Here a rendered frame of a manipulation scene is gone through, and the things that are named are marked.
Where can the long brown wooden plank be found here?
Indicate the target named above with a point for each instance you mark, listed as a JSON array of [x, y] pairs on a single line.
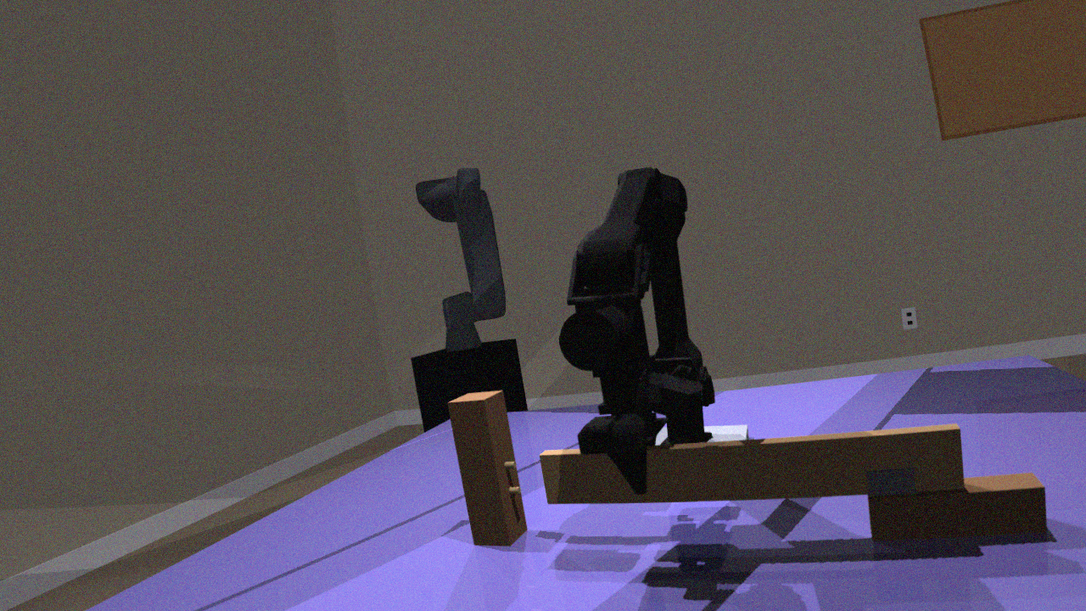
[[761, 469]]

